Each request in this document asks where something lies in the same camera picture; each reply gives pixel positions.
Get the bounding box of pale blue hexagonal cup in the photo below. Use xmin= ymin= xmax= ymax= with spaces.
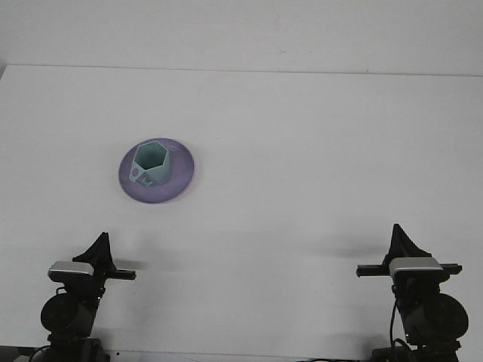
xmin=129 ymin=140 xmax=171 ymax=187

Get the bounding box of pale purple round plate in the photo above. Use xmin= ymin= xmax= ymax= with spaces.
xmin=118 ymin=136 xmax=196 ymax=204

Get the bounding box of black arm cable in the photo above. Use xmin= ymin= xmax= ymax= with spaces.
xmin=387 ymin=297 xmax=408 ymax=347

